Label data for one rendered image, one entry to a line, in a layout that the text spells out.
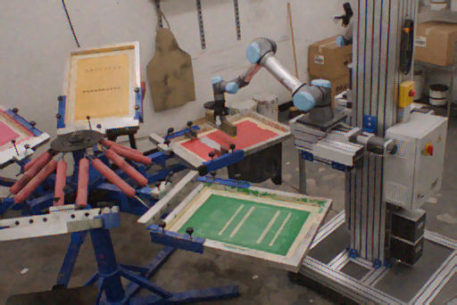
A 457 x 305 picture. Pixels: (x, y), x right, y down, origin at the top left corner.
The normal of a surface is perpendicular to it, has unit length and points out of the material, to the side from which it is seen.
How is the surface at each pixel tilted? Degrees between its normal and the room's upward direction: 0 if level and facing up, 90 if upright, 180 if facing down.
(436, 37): 88
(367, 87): 90
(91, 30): 90
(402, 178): 90
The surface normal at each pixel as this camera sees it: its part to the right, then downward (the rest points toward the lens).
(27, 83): 0.56, 0.31
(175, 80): 0.11, 0.40
